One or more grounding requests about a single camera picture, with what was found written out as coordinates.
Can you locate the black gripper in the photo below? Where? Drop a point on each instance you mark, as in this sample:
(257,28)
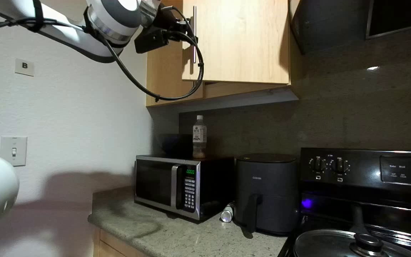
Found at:
(164,28)

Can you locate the black stove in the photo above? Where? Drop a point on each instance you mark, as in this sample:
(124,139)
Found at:
(334,181)

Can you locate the door metal handle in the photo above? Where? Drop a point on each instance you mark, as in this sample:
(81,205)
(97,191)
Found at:
(194,48)

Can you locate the black range hood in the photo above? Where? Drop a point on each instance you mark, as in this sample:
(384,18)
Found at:
(319,25)

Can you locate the white wall thermostat plate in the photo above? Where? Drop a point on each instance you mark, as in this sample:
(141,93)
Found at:
(24,68)

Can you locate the small clear glass object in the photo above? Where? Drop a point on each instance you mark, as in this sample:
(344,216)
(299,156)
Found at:
(227,215)

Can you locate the black air fryer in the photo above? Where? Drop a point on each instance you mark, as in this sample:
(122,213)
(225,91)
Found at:
(265,195)

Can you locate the pan with glass lid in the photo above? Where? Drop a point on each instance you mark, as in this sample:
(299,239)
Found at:
(358,242)

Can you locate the wooden lower cabinet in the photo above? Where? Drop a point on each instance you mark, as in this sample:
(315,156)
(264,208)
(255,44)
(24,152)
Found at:
(105,245)

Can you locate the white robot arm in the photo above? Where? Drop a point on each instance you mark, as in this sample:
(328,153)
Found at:
(105,29)

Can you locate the brown liquid bottle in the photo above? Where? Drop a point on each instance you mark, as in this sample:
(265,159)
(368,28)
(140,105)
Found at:
(198,138)

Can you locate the stainless steel microwave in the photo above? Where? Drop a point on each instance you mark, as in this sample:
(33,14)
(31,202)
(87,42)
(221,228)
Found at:
(191,189)

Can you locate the dark blue bowl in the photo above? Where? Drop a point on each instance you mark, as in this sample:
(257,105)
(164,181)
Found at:
(175,146)

